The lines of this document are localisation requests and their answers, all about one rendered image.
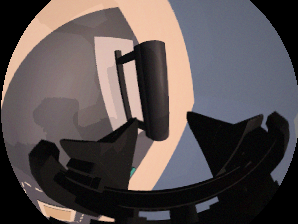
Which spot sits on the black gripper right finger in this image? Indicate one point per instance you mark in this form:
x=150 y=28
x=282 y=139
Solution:
x=218 y=139

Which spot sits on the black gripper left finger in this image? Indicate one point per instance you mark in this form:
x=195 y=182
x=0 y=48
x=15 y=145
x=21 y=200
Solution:
x=113 y=154

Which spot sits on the cream square tile with dark square center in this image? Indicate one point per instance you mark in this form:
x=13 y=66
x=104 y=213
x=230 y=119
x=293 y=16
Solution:
x=56 y=211

